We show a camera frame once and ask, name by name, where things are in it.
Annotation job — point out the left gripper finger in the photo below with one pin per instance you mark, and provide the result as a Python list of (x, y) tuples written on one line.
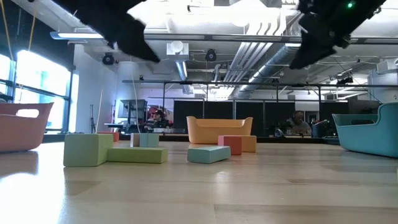
[(140, 46)]

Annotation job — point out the black tripod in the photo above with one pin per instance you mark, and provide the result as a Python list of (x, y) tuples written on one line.
[(92, 121)]

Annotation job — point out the ceiling strip light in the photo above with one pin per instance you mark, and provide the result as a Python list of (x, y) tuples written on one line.
[(77, 35)]

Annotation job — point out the orange rectangular block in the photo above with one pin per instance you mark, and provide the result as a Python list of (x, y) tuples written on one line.
[(249, 144)]

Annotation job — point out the green rectangular block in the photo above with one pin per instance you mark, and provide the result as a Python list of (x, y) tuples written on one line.
[(87, 151), (136, 155)]

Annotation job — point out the coral rectangular block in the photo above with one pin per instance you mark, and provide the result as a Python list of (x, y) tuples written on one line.
[(116, 137)]

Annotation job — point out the terracotta plastic bin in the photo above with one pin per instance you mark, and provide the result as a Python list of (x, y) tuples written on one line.
[(18, 133)]

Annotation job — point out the small teal cube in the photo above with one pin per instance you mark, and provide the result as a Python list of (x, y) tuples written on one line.
[(149, 140)]

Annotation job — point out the black pipe rail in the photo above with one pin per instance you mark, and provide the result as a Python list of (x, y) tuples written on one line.
[(217, 83)]

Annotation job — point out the black curtain partition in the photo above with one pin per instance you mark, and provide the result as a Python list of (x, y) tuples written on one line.
[(192, 109)]

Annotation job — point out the yellow plastic bin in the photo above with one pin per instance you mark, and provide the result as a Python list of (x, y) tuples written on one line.
[(217, 127)]

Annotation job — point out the white ceiling box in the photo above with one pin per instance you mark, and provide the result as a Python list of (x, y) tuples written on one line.
[(177, 49)]

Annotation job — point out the natural wood block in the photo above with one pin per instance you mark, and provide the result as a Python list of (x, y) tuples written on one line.
[(135, 140)]

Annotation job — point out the black track light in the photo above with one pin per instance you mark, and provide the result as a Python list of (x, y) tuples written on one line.
[(345, 80)]

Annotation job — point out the white leaning pole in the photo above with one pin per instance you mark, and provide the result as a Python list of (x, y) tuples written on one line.
[(99, 112)]

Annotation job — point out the person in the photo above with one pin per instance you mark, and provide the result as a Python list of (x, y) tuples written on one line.
[(298, 123), (158, 117)]

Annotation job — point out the black round ceiling speaker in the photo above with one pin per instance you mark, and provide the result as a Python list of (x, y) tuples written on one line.
[(211, 55), (108, 59)]

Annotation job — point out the teal rectangular block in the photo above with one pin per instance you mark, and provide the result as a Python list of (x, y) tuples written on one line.
[(208, 155)]

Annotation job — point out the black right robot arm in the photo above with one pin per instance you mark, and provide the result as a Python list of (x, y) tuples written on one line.
[(357, 15)]

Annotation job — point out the equipment cart with monitor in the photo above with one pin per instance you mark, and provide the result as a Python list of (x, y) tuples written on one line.
[(133, 107)]

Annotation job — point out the white wall unit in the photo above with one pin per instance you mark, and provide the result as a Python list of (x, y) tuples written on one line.
[(388, 66)]

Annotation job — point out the dark blue chair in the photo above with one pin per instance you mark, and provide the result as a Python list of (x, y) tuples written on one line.
[(320, 129)]

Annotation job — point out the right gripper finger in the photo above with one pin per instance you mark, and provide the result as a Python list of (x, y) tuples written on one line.
[(308, 57)]

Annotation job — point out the teal plastic bin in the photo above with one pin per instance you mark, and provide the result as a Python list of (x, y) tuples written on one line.
[(367, 140)]

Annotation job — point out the grey overhead beam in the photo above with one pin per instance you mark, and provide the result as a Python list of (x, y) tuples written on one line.
[(217, 37)]

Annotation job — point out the small coral cube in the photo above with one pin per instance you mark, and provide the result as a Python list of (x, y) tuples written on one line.
[(234, 144)]

